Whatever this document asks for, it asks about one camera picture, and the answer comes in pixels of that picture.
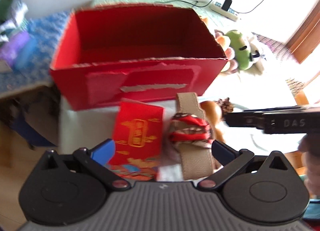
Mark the pile of folded clothes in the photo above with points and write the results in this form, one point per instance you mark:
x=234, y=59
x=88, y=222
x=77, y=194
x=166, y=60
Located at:
x=12, y=11

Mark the black charger plug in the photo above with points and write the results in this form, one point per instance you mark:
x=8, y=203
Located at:
x=227, y=4

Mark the white power strip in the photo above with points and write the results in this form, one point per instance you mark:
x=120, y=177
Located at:
x=225, y=12

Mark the white horned sheep plush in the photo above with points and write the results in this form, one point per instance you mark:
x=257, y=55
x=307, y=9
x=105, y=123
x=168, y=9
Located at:
x=258, y=66

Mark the wooden door frame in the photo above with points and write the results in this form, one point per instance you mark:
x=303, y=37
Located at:
x=305, y=38

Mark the green plush toy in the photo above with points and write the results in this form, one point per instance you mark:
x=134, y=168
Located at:
x=240, y=46

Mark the brown pine cone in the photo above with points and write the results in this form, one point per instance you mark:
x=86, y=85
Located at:
x=226, y=106

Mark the person's right hand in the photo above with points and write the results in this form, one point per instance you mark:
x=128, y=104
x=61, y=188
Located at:
x=311, y=168

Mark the purple tissue pack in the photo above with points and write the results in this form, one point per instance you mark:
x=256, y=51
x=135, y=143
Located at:
x=15, y=46

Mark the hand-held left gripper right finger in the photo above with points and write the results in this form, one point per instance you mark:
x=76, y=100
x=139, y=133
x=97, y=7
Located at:
x=220, y=151

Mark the blue glasses case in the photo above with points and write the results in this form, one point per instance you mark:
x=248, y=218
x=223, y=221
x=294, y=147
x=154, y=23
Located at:
x=26, y=53

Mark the pinkish brown plush toy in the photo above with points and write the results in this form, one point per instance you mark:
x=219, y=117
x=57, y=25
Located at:
x=231, y=55

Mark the brown gourd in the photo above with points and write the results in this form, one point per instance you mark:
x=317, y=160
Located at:
x=212, y=111

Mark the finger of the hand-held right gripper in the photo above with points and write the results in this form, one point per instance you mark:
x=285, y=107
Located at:
x=242, y=120

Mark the yellow tiger plush toy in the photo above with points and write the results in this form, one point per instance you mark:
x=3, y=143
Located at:
x=222, y=40

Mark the red cardboard box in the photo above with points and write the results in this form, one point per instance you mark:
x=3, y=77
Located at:
x=140, y=83

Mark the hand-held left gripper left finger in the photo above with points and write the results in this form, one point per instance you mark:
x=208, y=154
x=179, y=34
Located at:
x=105, y=149

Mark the red gold-printed packet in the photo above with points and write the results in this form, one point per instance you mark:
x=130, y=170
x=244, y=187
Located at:
x=136, y=131

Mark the blue patterned cloth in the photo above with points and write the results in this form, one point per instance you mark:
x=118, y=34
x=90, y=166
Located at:
x=45, y=53

